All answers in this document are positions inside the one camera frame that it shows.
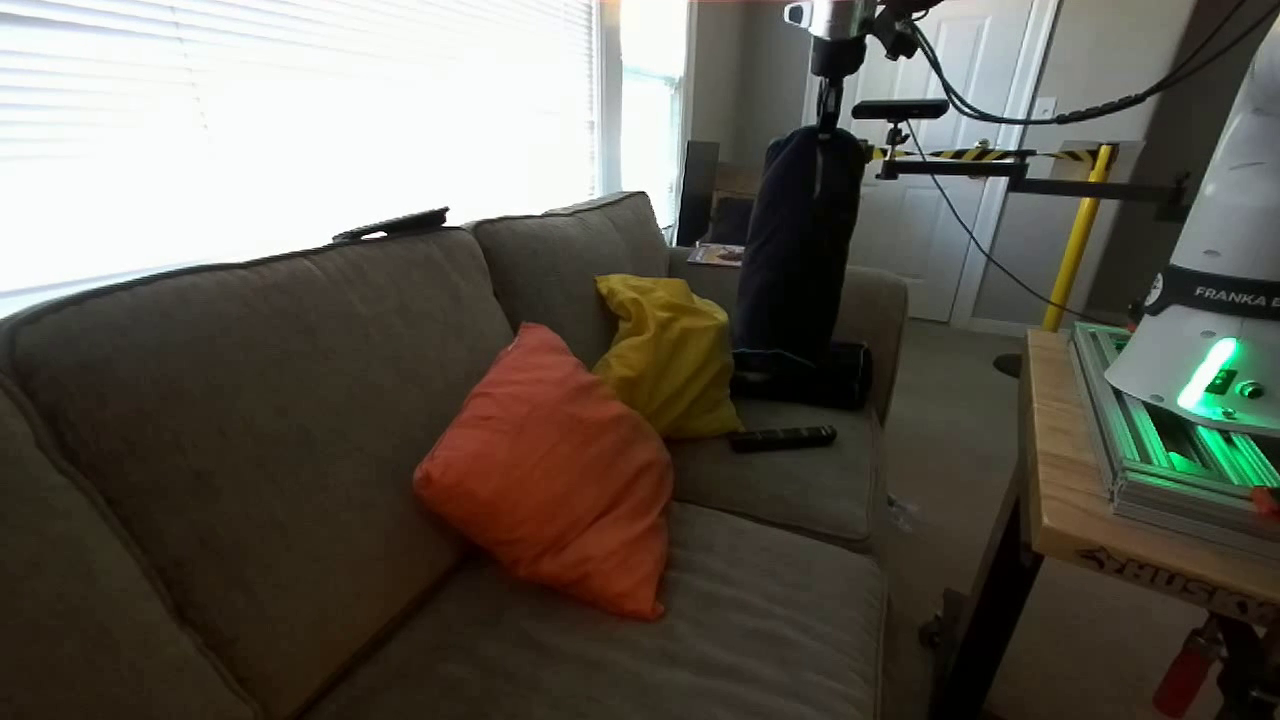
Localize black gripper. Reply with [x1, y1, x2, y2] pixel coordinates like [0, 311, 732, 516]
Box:
[807, 28, 872, 136]

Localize dark navy sausage pillow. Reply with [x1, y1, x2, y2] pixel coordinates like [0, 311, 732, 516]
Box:
[732, 121, 878, 362]

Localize yellow pillow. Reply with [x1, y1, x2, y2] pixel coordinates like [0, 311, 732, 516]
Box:
[591, 269, 748, 444]

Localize orange square pillow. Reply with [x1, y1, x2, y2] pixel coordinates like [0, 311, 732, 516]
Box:
[407, 317, 682, 625]

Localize tall black speaker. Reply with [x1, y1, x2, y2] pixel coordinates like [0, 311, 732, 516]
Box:
[677, 136, 725, 253]

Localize white door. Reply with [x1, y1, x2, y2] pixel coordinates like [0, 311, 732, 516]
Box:
[815, 0, 1072, 333]

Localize black cylinder speaker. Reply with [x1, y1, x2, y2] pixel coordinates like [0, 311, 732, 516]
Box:
[729, 335, 878, 416]

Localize black remote control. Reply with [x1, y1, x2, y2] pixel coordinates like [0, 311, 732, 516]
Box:
[725, 421, 841, 456]

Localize flat black device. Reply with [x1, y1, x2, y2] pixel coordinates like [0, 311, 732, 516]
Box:
[333, 202, 453, 247]

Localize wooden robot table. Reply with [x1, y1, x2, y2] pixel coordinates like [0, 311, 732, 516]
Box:
[932, 322, 1280, 720]

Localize green-lit electronic device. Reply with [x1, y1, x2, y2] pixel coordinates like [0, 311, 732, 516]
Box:
[1072, 317, 1280, 536]

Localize white window blinds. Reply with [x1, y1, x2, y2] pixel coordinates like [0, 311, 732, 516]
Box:
[0, 0, 604, 317]

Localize grey fabric sofa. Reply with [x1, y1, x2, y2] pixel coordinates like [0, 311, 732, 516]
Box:
[0, 189, 912, 720]

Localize red clamp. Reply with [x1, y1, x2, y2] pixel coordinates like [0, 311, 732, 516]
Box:
[1150, 617, 1231, 720]

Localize black stereo camera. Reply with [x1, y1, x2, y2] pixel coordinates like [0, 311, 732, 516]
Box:
[849, 91, 955, 128]

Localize yellow black camera stand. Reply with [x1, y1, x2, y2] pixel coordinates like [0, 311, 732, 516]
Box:
[856, 132, 1197, 335]

